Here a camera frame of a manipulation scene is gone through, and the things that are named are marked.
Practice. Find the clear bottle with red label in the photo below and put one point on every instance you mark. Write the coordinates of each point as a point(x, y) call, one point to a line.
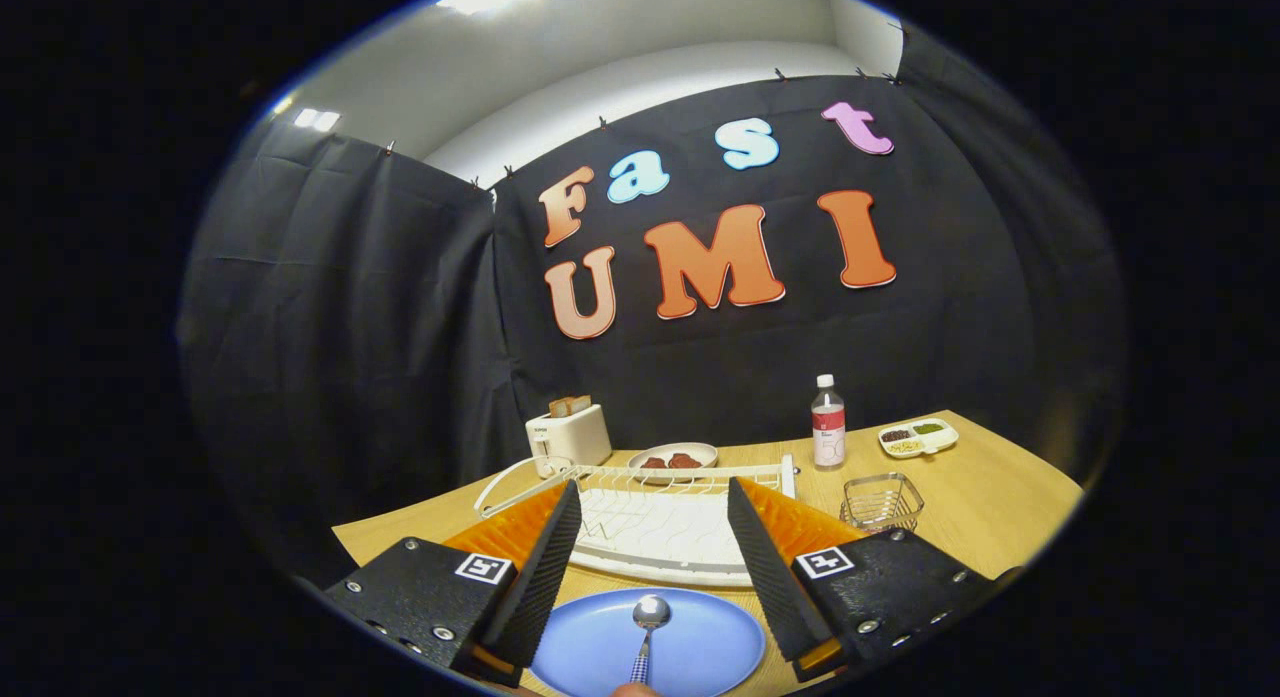
point(828, 427)

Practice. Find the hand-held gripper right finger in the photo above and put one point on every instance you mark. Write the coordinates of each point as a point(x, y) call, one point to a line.
point(775, 582)

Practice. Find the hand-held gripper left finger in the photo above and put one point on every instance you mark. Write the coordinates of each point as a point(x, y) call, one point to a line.
point(535, 587)

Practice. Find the white plate with meat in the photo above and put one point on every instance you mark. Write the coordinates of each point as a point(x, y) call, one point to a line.
point(690, 448)

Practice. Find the blue plate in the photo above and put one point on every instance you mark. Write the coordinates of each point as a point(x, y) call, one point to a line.
point(700, 637)

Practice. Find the ceiling light panel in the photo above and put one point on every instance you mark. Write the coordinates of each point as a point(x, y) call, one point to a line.
point(317, 119)

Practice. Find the toast slice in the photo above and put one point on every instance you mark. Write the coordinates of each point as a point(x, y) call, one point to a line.
point(580, 405)
point(558, 408)

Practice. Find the white divided tray with beans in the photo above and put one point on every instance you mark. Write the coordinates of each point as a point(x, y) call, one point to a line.
point(940, 440)

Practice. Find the black backdrop cloth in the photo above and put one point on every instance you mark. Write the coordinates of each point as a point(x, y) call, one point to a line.
point(400, 327)

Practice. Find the white toaster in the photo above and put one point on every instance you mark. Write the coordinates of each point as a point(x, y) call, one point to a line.
point(570, 442)

